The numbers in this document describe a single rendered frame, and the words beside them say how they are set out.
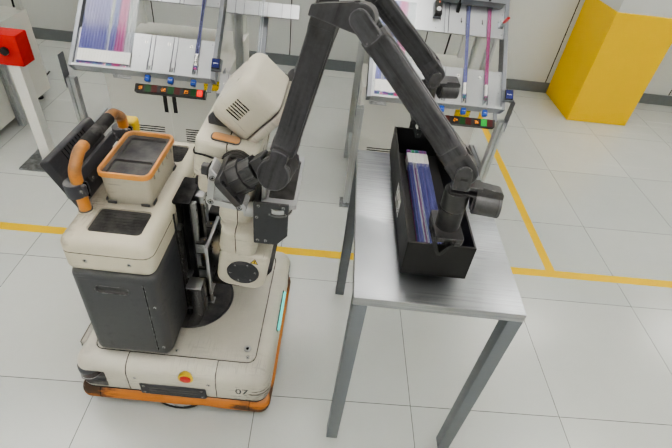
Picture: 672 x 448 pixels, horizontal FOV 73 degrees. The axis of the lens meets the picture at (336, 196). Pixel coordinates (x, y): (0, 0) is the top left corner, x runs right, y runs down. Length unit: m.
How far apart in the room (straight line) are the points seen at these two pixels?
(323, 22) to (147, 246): 0.75
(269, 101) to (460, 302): 0.71
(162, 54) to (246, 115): 1.36
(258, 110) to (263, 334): 0.89
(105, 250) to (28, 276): 1.19
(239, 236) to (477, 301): 0.71
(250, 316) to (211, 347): 0.18
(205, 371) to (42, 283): 1.05
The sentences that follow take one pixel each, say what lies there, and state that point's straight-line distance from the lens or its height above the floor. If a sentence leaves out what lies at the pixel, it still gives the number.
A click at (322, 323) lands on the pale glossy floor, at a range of 2.11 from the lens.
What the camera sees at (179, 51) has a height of 0.80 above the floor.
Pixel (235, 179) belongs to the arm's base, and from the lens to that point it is 1.09.
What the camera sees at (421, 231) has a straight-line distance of 1.28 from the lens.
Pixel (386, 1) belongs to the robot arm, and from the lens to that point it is 1.31.
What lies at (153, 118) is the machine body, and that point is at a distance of 2.96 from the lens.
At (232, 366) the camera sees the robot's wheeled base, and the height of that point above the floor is 0.28.
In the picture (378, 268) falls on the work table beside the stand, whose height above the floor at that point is 0.80.
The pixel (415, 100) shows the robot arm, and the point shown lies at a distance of 0.96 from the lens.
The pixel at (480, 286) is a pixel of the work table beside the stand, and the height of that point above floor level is 0.80.
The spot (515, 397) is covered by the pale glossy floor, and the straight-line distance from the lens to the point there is 2.15.
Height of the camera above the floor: 1.71
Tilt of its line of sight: 38 degrees down
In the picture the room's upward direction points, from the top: 7 degrees clockwise
